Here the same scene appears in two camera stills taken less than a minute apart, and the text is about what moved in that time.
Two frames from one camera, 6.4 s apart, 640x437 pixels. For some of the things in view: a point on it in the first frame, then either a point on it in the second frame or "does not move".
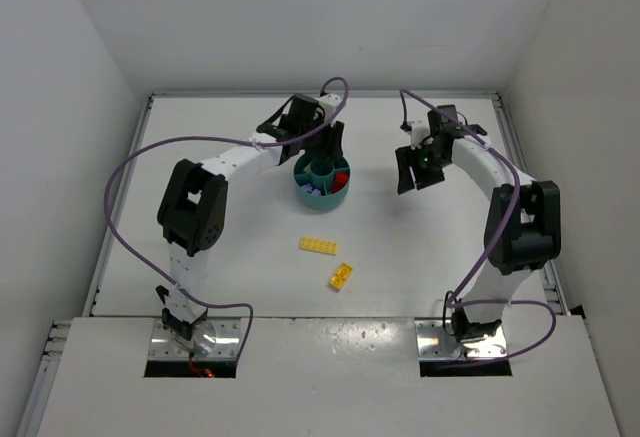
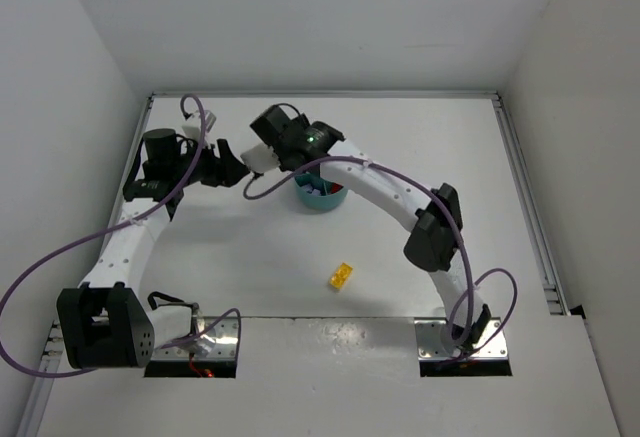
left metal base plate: x=226 y=345 does not move
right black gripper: x=420 y=173 to x=282 y=142
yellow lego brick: x=340 y=277 does not move
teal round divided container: x=321 y=182 does not move
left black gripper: x=326 y=136 to x=218 y=165
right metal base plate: x=435 y=343 does not move
